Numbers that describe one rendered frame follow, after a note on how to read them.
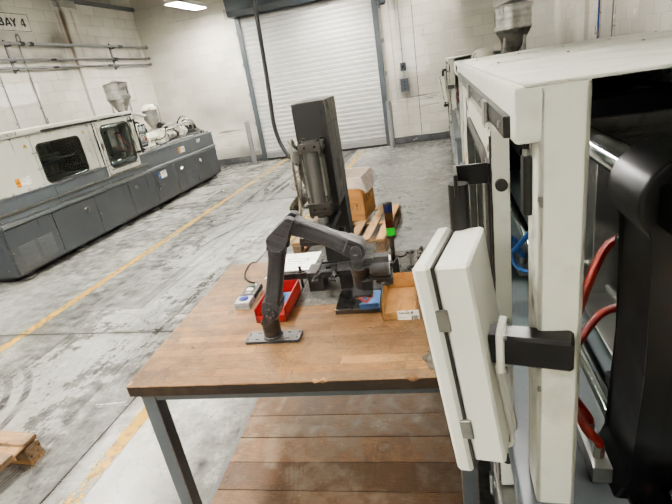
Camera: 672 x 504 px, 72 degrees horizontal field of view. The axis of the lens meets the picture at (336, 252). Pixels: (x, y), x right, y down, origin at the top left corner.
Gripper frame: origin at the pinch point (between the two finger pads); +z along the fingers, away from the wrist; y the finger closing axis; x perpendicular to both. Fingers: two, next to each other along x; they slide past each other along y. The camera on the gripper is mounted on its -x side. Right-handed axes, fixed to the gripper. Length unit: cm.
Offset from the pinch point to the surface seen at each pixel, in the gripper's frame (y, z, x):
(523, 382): -42, -23, -42
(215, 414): 1, 116, 104
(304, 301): 10.8, 16.8, 27.4
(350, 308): 1.2, 8.6, 6.9
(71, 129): 419, 177, 435
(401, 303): 4.0, 11.5, -11.8
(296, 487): -48, 62, 36
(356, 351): -21.7, -2.0, 2.6
